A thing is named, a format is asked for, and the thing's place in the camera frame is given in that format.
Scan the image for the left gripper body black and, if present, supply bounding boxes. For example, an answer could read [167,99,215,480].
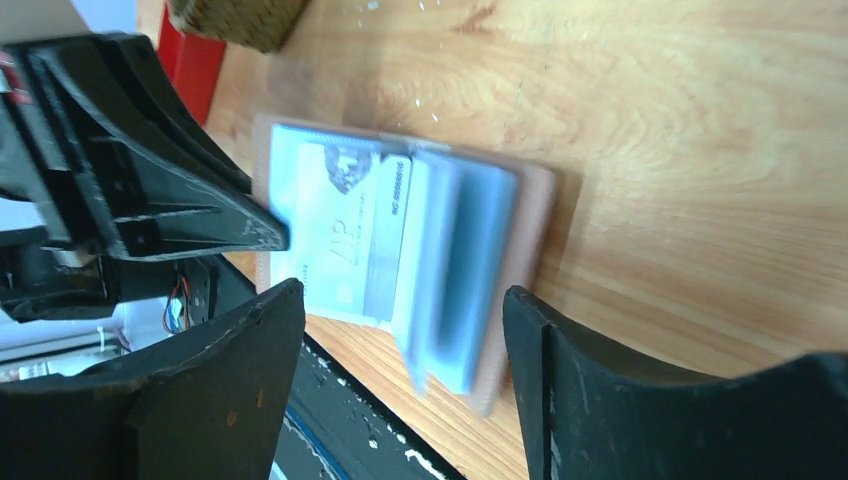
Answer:
[1,46,87,259]

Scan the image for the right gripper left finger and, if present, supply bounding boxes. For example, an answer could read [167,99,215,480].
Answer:
[1,279,305,479]

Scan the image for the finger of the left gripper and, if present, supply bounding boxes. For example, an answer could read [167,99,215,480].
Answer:
[20,42,289,262]
[95,33,252,194]

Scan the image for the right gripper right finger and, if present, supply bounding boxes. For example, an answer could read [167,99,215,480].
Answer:
[503,286,847,479]

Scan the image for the white VIP card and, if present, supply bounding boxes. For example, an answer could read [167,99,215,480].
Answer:
[293,143,412,324]

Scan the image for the pink card holder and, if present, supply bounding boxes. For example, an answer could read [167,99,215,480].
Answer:
[253,114,556,417]

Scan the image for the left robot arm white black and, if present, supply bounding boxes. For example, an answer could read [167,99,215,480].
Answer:
[1,32,290,323]

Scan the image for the red box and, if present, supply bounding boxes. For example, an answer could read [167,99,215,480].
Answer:
[157,3,227,126]

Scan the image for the woven olive divided tray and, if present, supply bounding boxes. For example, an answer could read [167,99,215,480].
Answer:
[167,0,309,53]

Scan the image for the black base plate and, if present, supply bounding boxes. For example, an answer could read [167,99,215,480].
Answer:
[218,254,465,480]

